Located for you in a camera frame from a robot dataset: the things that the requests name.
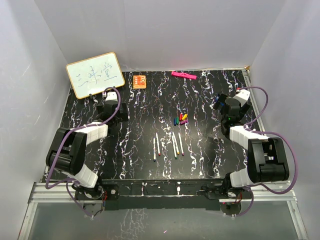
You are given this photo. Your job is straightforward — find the white pen with blue end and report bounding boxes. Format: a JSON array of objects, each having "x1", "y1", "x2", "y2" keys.
[{"x1": 153, "y1": 137, "x2": 157, "y2": 162}]

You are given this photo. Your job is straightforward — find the white pen with red end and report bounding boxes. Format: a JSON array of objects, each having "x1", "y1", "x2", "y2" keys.
[{"x1": 155, "y1": 132, "x2": 161, "y2": 156}]

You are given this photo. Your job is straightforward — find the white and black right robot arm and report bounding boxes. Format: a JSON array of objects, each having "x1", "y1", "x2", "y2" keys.
[{"x1": 213, "y1": 89, "x2": 290, "y2": 199}]

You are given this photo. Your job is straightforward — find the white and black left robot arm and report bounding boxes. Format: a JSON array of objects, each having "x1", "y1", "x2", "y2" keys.
[{"x1": 46, "y1": 100, "x2": 128, "y2": 200}]

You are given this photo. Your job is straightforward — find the white pen with magenta end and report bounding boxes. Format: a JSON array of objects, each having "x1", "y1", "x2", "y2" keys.
[{"x1": 178, "y1": 132, "x2": 185, "y2": 156}]

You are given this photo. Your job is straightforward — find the white pen with green end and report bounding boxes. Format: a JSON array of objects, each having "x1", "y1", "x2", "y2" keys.
[{"x1": 171, "y1": 134, "x2": 178, "y2": 159}]

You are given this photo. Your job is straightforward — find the white pen with yellow end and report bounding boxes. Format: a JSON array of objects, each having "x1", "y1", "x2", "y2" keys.
[{"x1": 172, "y1": 132, "x2": 180, "y2": 155}]

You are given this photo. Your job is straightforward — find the blue stapler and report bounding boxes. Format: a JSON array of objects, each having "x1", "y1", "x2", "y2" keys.
[{"x1": 213, "y1": 92, "x2": 227, "y2": 110}]

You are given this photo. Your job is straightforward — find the orange spiral notebook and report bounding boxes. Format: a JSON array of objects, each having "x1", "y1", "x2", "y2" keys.
[{"x1": 132, "y1": 75, "x2": 147, "y2": 90}]

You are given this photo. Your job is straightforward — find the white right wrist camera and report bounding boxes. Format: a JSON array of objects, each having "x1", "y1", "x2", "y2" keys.
[{"x1": 233, "y1": 89, "x2": 251, "y2": 106}]

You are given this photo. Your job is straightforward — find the small whiteboard with wooden frame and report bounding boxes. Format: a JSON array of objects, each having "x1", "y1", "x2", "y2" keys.
[{"x1": 65, "y1": 52, "x2": 125, "y2": 100}]

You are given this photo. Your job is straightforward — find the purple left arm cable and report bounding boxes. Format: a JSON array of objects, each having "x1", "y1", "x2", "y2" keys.
[{"x1": 44, "y1": 86, "x2": 122, "y2": 221}]

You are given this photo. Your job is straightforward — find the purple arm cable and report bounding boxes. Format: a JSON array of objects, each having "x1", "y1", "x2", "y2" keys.
[
  {"x1": 44, "y1": 86, "x2": 122, "y2": 221},
  {"x1": 231, "y1": 85, "x2": 299, "y2": 218}
]

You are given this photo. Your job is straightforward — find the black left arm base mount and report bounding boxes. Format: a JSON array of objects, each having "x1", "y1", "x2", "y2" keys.
[{"x1": 71, "y1": 184, "x2": 119, "y2": 211}]

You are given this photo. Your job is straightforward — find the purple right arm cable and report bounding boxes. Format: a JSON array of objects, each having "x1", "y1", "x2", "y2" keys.
[{"x1": 231, "y1": 85, "x2": 299, "y2": 218}]

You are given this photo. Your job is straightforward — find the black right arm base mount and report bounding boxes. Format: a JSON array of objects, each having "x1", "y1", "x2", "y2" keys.
[{"x1": 196, "y1": 184, "x2": 253, "y2": 209}]

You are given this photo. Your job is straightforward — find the aluminium front rail frame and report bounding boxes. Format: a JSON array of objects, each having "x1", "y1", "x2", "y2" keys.
[{"x1": 18, "y1": 182, "x2": 308, "y2": 240}]

